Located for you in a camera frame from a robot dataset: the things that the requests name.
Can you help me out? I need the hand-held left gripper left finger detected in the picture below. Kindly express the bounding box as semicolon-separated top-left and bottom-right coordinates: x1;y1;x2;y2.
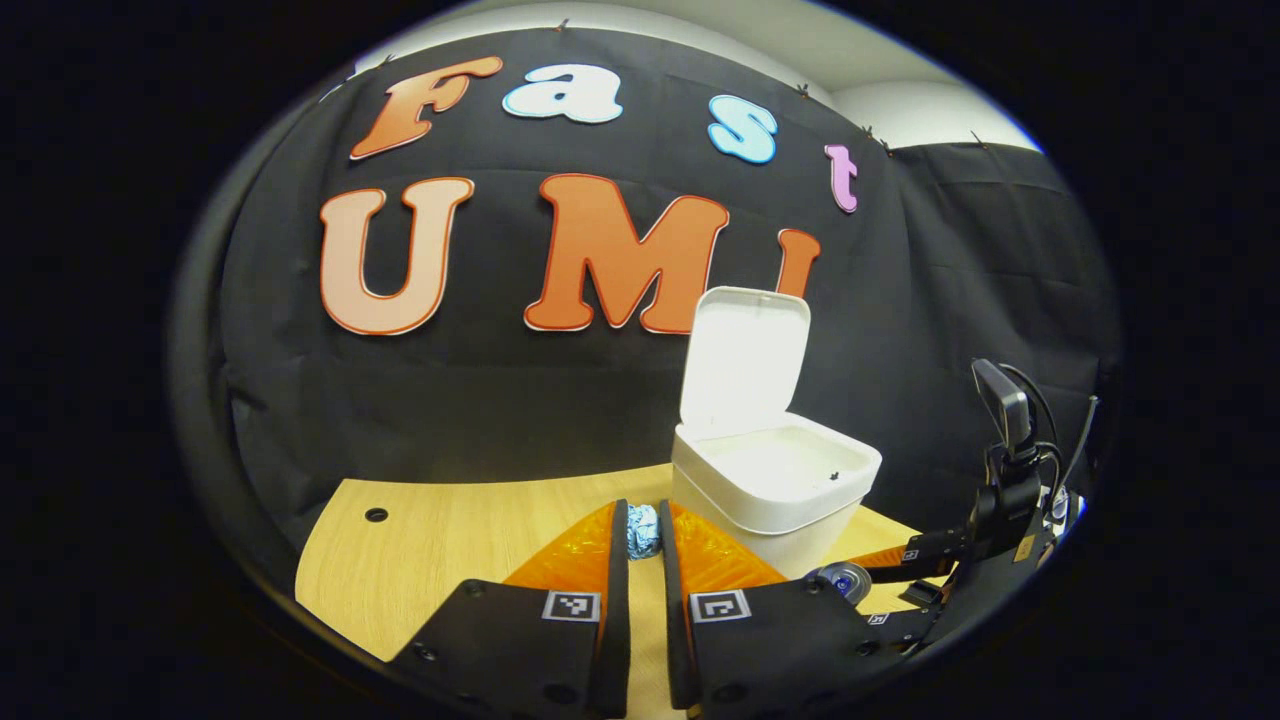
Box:
388;498;631;720

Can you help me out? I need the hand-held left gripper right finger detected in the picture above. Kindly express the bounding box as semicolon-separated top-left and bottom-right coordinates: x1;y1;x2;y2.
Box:
660;498;901;720

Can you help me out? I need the blue pop can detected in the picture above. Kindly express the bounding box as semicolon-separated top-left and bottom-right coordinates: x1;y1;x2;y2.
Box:
803;561;873;607

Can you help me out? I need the blue paper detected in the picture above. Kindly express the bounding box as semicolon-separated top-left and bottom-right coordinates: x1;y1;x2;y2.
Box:
625;503;663;561

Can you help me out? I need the white desktop garbage bin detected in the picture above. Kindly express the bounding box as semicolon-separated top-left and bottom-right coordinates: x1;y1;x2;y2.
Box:
670;286;884;581

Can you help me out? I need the wooden desktop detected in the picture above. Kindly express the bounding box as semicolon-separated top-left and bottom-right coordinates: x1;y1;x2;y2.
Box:
295;462;961;720

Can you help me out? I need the black backdrop cloth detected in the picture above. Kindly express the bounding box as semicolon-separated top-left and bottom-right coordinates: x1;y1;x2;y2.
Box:
170;25;1121;601

